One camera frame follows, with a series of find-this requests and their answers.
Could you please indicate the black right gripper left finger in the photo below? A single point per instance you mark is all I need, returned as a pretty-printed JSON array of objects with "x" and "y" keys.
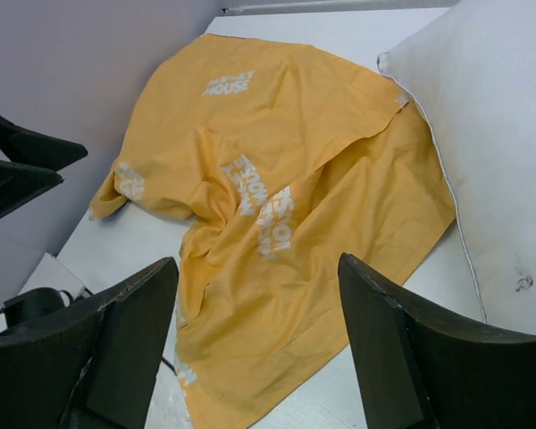
[{"x": 94, "y": 363}]

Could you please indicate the white pillow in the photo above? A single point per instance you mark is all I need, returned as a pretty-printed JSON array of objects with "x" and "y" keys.
[{"x": 472, "y": 75}]

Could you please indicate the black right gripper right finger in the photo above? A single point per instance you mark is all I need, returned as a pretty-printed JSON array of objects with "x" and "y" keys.
[{"x": 420, "y": 365}]

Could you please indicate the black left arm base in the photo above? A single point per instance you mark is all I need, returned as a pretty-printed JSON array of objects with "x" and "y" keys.
[{"x": 36, "y": 303}]

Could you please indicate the yellow printed pillowcase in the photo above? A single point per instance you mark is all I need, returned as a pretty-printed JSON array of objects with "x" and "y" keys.
[{"x": 284, "y": 157}]

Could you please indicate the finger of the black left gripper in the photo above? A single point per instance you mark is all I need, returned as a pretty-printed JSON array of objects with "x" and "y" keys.
[
  {"x": 20, "y": 183},
  {"x": 23, "y": 146}
]

